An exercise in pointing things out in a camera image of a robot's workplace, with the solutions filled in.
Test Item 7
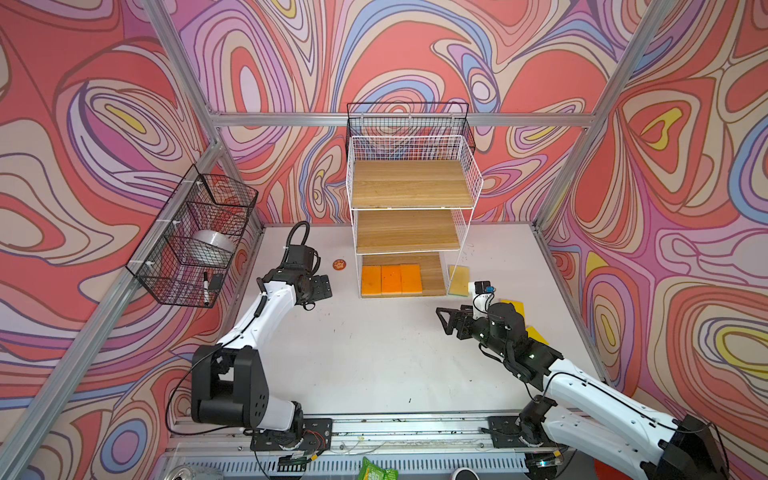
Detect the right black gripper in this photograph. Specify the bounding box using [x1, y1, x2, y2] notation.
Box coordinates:
[435, 304, 511, 359]

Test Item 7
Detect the pale yellow sponge orange underside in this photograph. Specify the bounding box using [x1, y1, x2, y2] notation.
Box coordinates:
[400, 264, 423, 295]

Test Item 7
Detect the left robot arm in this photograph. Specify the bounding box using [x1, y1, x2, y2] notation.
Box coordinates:
[190, 221, 332, 432]

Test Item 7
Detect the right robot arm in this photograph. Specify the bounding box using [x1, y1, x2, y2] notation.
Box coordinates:
[436, 303, 730, 479]

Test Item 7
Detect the yellow sponge right table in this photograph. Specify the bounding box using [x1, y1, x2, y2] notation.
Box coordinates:
[526, 326, 548, 345]

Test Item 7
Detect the silver tape roll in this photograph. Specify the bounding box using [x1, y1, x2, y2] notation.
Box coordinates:
[192, 230, 236, 254]

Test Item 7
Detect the black marker in basket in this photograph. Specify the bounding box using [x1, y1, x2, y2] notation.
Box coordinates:
[202, 271, 210, 307]

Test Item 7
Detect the green snack bag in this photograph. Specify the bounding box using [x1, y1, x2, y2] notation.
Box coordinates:
[357, 457, 399, 480]

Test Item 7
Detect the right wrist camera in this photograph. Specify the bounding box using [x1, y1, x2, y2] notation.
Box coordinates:
[471, 280, 495, 311]

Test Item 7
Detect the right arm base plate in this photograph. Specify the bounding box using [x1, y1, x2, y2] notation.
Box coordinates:
[479, 415, 567, 450]

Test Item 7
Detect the aluminium front rail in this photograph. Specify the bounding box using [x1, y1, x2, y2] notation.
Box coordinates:
[167, 410, 655, 457]

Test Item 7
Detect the black wire basket on wall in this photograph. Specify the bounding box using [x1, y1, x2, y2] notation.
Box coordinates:
[126, 166, 258, 308]

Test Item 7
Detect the white wire wooden shelf rack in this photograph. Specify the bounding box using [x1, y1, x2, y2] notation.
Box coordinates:
[346, 135, 484, 298]

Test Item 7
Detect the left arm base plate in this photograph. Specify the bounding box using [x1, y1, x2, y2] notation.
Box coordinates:
[250, 417, 333, 454]

